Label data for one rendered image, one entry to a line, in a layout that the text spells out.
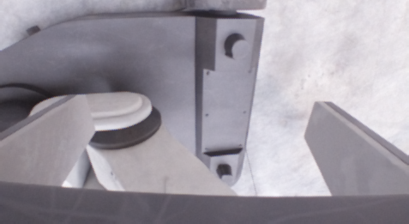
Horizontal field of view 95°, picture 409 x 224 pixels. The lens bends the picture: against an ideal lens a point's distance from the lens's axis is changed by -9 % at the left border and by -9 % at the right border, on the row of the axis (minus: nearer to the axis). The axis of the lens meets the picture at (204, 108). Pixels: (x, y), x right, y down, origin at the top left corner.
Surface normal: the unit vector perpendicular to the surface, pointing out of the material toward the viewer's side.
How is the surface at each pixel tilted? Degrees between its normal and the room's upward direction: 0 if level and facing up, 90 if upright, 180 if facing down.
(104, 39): 0
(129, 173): 90
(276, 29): 0
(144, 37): 0
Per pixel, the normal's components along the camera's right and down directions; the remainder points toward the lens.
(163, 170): 0.02, -0.87
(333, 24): 0.18, 0.49
